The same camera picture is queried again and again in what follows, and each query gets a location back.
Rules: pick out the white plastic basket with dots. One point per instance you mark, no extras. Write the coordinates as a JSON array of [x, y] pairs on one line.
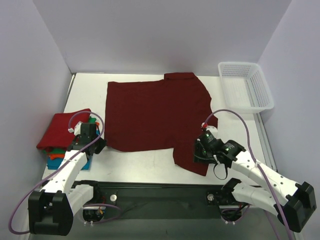
[[245, 87]]

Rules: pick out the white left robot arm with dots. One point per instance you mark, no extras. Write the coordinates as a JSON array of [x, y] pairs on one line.
[[51, 210]]

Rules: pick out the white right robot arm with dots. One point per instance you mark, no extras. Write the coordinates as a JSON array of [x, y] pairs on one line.
[[291, 202]]

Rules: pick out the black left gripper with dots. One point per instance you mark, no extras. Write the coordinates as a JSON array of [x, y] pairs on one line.
[[100, 145]]

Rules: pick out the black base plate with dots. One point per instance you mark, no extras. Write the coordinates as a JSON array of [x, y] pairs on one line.
[[159, 201]]

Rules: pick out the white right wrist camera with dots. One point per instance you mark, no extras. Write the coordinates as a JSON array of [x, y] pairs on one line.
[[211, 128]]

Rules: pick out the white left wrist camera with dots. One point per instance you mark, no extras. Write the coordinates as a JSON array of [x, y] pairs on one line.
[[76, 130]]

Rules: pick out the folded red t shirt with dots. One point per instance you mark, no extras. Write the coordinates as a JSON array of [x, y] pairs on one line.
[[57, 135]]

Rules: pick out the dark red t shirt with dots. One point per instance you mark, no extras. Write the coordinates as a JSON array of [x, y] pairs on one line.
[[156, 115]]

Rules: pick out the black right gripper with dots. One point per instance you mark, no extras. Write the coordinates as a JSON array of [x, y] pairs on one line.
[[198, 152]]

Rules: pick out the folded blue t shirt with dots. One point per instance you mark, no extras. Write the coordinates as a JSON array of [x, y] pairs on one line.
[[54, 164]]

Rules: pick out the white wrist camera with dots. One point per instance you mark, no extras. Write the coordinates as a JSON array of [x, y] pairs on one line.
[[76, 130], [211, 128]]

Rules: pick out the aluminium rail frame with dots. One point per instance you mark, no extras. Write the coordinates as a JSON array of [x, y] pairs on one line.
[[264, 141]]

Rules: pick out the folded orange t shirt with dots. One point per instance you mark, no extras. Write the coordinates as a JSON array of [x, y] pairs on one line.
[[60, 153]]

